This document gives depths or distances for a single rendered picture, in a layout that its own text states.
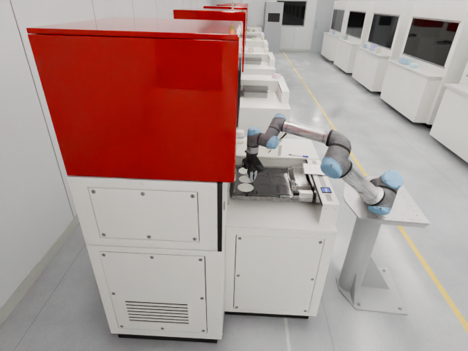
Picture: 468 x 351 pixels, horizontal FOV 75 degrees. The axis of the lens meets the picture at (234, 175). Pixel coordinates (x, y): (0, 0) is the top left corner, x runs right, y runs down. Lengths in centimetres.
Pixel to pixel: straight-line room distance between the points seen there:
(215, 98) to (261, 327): 163
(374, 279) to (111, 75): 225
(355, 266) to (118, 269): 160
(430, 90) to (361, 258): 446
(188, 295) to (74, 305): 103
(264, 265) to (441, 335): 134
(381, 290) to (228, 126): 195
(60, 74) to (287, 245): 138
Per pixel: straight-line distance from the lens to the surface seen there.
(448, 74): 637
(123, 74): 126
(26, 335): 261
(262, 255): 187
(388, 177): 195
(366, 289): 271
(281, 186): 197
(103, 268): 185
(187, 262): 166
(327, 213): 180
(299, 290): 212
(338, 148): 167
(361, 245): 232
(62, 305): 267
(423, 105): 645
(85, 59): 130
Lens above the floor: 192
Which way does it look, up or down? 30 degrees down
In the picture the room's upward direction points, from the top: 2 degrees clockwise
